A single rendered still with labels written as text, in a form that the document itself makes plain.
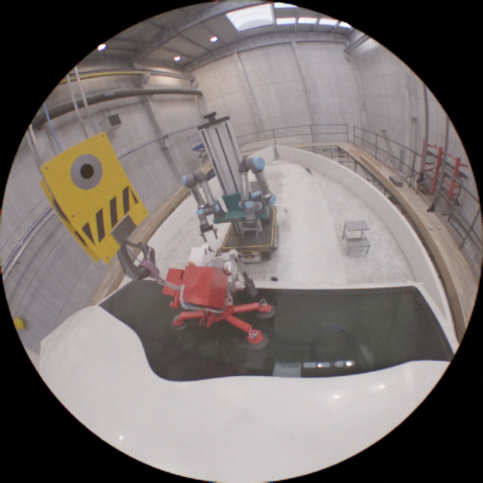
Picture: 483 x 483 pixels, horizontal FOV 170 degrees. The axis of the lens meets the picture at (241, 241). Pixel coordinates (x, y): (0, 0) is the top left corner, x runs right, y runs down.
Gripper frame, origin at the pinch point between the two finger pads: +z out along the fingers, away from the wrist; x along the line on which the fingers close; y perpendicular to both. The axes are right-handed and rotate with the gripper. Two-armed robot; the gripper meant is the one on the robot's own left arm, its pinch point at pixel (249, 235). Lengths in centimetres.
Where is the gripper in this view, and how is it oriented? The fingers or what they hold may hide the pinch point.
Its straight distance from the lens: 148.7
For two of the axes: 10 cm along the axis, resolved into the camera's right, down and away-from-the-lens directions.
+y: -3.5, 3.6, -8.6
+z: 0.1, 9.2, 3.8
